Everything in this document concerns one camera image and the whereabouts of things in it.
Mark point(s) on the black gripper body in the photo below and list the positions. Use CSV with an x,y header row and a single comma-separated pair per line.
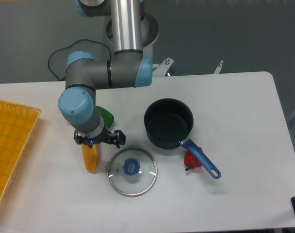
x,y
97,136

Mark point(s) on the long orange bread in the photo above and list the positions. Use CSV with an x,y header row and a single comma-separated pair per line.
x,y
90,157

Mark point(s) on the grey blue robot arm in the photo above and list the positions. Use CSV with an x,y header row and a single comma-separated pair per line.
x,y
84,75

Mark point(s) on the green bell pepper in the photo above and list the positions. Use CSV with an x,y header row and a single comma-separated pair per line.
x,y
107,116

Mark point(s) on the glass lid blue knob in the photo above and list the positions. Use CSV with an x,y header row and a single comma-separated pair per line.
x,y
132,172

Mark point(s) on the yellow woven basket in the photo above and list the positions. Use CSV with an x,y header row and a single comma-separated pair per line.
x,y
17,122

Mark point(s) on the red bell pepper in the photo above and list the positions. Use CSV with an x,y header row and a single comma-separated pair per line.
x,y
190,161

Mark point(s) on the dark pot blue handle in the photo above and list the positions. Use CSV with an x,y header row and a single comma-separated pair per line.
x,y
168,123

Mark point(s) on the white bracket behind table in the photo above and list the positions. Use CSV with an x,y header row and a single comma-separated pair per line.
x,y
218,68

